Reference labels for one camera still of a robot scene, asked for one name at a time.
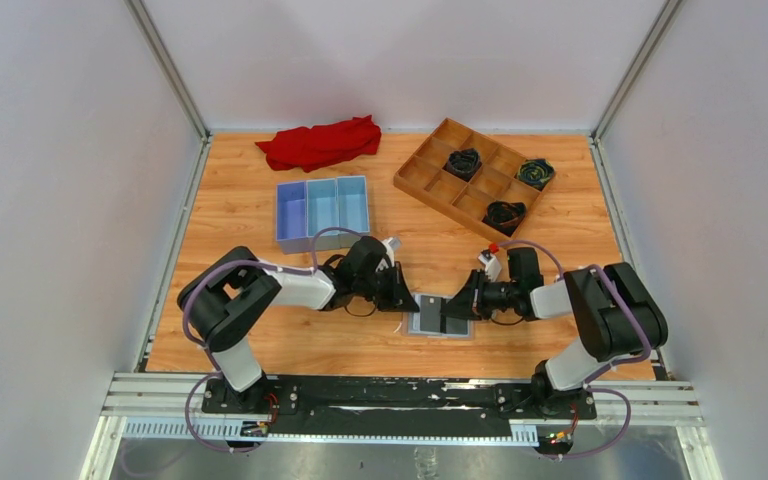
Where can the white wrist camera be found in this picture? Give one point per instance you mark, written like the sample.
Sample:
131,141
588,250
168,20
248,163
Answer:
491,265
391,244

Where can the red cloth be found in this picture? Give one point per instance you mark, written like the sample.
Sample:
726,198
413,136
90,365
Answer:
320,146

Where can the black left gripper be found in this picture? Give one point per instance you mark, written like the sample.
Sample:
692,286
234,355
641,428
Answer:
391,288

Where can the blue three-compartment tray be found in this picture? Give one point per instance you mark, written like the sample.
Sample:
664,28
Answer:
327,214

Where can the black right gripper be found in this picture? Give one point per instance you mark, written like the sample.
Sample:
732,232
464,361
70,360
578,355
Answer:
475,297

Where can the black red rolled sock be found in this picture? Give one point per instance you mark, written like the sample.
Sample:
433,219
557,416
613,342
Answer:
505,217

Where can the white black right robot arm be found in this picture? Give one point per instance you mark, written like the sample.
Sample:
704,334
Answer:
617,320

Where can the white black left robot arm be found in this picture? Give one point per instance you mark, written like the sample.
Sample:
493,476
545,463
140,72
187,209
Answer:
221,306

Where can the black yellow rolled sock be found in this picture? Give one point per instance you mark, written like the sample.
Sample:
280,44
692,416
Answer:
536,173

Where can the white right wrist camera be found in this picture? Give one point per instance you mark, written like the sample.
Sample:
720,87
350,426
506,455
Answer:
491,265

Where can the aluminium frame rail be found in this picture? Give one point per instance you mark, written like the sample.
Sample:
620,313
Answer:
167,405

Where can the dark grey card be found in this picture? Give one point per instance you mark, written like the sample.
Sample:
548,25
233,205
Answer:
457,328

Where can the black rolled sock in tray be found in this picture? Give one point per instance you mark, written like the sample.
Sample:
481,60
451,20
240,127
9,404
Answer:
463,164

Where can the brown wooden divided tray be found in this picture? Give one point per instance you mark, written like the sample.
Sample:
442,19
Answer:
480,183

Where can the grey VIP card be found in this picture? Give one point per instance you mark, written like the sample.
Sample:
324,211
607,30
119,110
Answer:
428,321

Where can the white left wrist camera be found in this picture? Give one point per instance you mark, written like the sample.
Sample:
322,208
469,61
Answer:
391,244

